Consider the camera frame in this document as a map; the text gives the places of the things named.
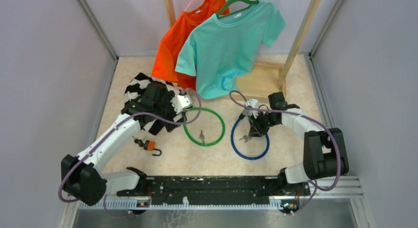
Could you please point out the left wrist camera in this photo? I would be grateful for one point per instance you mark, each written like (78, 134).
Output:
(181, 102)

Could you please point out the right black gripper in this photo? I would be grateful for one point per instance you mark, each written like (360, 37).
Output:
(258, 132)

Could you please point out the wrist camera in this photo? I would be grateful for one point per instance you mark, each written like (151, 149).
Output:
(181, 102)
(253, 103)

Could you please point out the blue lock keys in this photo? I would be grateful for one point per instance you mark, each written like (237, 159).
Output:
(245, 138)

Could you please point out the aluminium rail frame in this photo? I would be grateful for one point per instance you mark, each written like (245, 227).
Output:
(347, 187)

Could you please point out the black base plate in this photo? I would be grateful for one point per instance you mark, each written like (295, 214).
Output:
(214, 190)

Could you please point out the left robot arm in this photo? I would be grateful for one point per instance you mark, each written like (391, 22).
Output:
(82, 175)

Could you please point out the green cable lock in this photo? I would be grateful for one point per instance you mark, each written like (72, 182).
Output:
(188, 134)

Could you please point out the orange t-shirt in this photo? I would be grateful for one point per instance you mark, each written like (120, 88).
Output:
(173, 41)

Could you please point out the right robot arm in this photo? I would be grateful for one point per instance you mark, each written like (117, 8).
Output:
(324, 151)

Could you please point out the wooden clothes rack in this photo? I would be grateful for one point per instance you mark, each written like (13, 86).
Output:
(267, 77)

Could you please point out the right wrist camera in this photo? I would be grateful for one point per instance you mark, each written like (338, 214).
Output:
(253, 103)

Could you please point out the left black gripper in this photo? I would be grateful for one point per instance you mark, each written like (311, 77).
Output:
(169, 127)

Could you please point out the green lock keys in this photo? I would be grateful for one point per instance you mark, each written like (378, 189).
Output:
(202, 137)

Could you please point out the orange padlock with keys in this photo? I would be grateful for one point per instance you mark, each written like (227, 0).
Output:
(148, 145)

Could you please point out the teal t-shirt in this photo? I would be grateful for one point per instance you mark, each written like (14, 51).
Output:
(223, 48)

